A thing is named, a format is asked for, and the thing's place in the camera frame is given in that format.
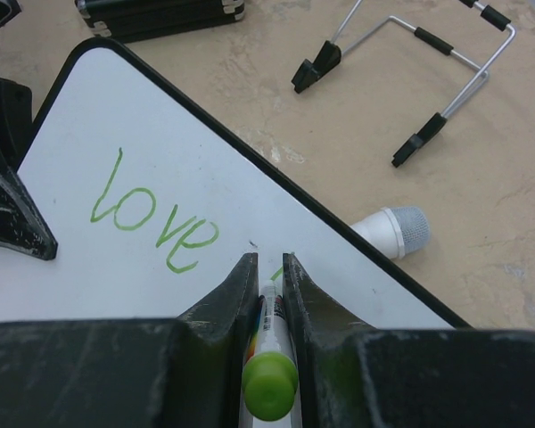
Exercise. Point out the white rectangular whiteboard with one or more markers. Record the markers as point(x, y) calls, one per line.
point(152, 202)

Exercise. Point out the white microphone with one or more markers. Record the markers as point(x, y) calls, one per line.
point(395, 231)

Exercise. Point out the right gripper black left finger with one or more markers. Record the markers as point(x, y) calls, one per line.
point(144, 372)

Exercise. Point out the black wire easel stand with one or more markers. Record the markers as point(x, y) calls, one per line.
point(400, 63)

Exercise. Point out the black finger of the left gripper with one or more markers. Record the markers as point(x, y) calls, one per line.
point(22, 227)

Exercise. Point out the green whiteboard marker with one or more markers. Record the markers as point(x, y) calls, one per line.
point(270, 379)

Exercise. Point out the black flat case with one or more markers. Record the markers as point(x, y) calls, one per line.
point(132, 21)

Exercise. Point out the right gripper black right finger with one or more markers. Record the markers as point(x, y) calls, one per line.
point(355, 375)

